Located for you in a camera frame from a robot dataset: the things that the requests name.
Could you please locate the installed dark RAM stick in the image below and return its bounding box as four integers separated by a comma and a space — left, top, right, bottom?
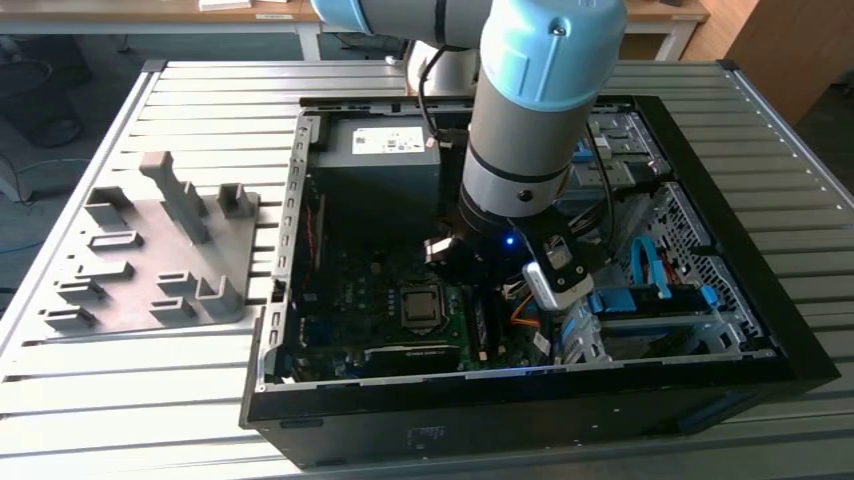
490, 287, 509, 352

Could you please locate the green motherboard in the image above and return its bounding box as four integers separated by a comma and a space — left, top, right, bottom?
286, 239, 556, 374

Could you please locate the grey power supply unit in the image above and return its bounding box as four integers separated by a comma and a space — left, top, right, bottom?
313, 117, 469, 231

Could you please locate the black graphics card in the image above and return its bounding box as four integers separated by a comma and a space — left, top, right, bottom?
363, 342, 464, 376

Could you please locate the grey metal drive cage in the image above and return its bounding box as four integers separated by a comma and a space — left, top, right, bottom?
553, 107, 674, 236

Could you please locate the grey metal disk bay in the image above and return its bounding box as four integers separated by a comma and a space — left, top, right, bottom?
558, 282, 766, 364

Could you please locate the black PC case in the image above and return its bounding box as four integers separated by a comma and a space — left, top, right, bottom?
238, 94, 841, 469

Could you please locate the grey parts rack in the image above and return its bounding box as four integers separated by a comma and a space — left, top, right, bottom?
37, 149, 263, 334

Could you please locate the wooden cabinet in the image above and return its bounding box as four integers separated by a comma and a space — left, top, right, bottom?
726, 0, 854, 126

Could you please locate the wooden desk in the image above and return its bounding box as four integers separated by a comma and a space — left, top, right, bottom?
0, 0, 713, 61

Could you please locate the black camera bracket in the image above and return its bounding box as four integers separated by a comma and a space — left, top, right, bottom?
513, 207, 593, 294

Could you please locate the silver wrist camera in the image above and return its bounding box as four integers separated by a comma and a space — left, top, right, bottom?
520, 257, 598, 314

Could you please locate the orange wire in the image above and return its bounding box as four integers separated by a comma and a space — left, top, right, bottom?
508, 294, 544, 329

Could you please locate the black camera cable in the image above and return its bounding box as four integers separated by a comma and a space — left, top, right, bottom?
584, 119, 620, 261
417, 43, 469, 149

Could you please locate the blue SATA cable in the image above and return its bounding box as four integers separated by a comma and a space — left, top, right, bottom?
629, 233, 674, 301

